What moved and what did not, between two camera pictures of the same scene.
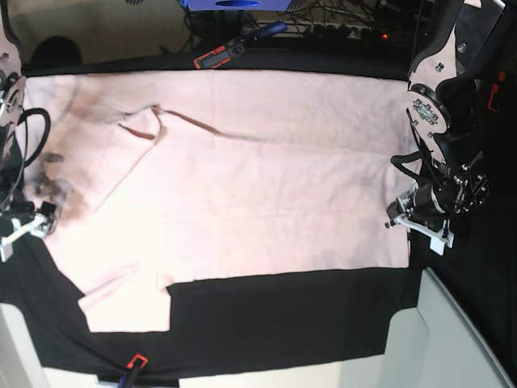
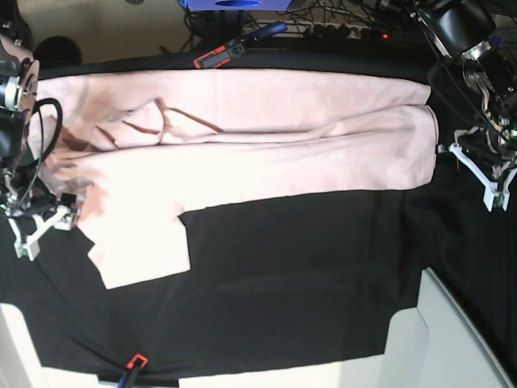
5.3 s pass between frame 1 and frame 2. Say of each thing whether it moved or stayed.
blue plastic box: stayed
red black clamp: stayed
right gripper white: moved
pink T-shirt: stayed
